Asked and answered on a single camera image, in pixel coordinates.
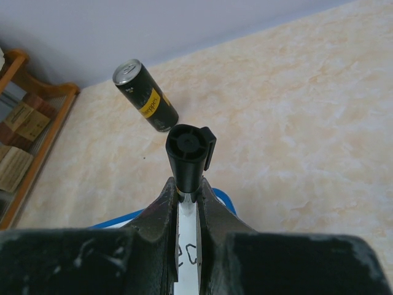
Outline blue framed whiteboard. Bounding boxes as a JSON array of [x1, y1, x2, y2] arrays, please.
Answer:
[[91, 188, 236, 294]]

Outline tan wrapped soap block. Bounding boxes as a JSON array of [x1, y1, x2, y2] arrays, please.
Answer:
[[1, 146, 33, 193]]

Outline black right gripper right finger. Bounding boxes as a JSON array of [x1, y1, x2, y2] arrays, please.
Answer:
[[197, 179, 392, 294]]

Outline black Schweppes can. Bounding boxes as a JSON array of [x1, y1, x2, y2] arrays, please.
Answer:
[[112, 59, 179, 132]]

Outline black capped whiteboard marker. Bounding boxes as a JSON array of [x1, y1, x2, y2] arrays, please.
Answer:
[[165, 124, 217, 203]]

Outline orange wooden shelf rack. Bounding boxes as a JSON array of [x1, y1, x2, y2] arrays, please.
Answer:
[[1, 49, 80, 230]]

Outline brown wrapped soap block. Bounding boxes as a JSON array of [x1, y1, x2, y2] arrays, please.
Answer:
[[1, 93, 58, 151]]

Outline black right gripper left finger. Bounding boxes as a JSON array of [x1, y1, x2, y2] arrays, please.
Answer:
[[1, 178, 178, 294]]

